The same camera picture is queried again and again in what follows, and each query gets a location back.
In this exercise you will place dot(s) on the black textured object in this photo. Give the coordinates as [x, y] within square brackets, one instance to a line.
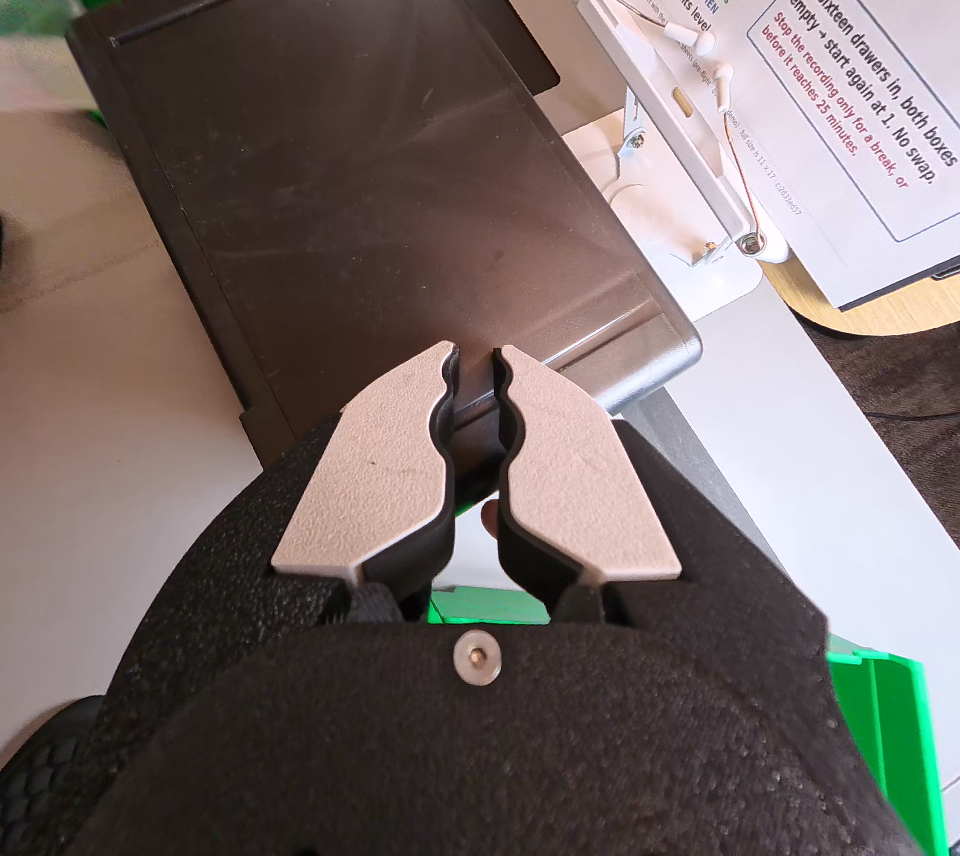
[30, 781]

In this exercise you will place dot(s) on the black drawer cabinet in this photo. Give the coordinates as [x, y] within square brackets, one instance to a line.
[360, 158]

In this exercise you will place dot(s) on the white document stand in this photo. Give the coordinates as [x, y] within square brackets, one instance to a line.
[652, 233]

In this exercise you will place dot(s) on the black flat base plate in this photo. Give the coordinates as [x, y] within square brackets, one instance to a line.
[525, 57]

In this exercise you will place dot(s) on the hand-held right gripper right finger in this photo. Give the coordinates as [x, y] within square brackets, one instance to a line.
[585, 496]

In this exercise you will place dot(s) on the instruction sheet on clipboard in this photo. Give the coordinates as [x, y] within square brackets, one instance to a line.
[885, 316]

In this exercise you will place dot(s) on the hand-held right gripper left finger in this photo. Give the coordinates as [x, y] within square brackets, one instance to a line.
[367, 488]

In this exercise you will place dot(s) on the printed instruction sheet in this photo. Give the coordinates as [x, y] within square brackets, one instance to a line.
[862, 83]

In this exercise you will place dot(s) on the white desk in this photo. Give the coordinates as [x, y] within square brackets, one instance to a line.
[112, 458]

